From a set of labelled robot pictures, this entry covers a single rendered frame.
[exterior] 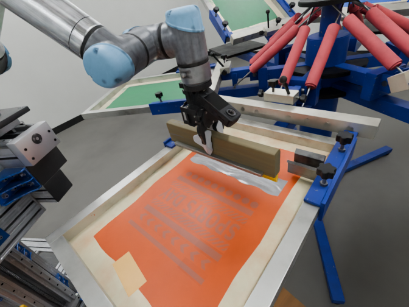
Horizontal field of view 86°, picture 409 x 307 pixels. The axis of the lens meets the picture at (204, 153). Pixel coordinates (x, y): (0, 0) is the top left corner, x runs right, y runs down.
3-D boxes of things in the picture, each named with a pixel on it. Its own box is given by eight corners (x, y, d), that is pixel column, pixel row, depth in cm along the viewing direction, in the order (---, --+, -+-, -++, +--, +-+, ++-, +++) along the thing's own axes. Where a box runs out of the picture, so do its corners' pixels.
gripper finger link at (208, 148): (198, 150, 67) (196, 122, 63) (213, 155, 64) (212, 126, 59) (192, 154, 66) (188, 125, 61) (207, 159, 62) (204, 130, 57)
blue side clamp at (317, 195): (321, 222, 56) (325, 204, 52) (301, 213, 59) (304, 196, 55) (352, 155, 72) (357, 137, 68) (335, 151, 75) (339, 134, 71)
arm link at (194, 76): (215, 58, 51) (192, 70, 47) (218, 77, 54) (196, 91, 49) (192, 57, 55) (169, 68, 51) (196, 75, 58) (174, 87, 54)
